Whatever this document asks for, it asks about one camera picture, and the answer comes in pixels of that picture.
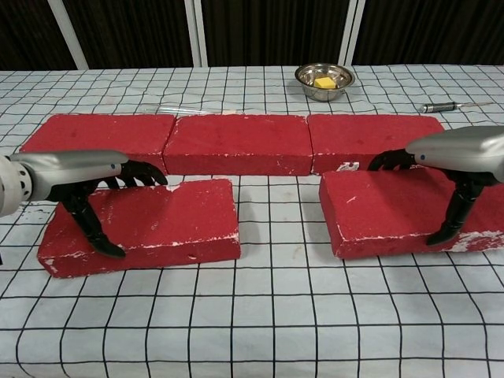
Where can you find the plain red brick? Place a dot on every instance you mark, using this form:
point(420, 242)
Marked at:
point(236, 141)
point(98, 130)

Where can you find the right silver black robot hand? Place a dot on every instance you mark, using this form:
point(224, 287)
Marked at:
point(464, 149)

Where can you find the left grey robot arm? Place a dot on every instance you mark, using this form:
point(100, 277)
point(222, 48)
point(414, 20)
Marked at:
point(15, 189)

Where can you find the yellow block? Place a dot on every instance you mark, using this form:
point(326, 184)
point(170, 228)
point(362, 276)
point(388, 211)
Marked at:
point(324, 83)

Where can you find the red brick with white worn edge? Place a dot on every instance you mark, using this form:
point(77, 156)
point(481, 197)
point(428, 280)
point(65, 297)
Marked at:
point(374, 204)

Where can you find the white partition frame post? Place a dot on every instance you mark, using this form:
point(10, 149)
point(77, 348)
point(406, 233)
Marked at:
point(70, 35)
point(354, 31)
point(196, 31)

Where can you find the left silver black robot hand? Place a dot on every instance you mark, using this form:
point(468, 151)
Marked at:
point(78, 165)

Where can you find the white black checked tablecloth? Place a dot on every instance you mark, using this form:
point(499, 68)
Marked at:
point(252, 315)

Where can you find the red brick with white patch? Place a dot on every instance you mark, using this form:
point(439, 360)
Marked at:
point(354, 134)

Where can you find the steel bowl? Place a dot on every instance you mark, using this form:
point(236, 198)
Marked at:
point(309, 75)

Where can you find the red brick with chipped corner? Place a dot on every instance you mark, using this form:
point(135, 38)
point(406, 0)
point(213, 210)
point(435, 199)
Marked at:
point(177, 220)

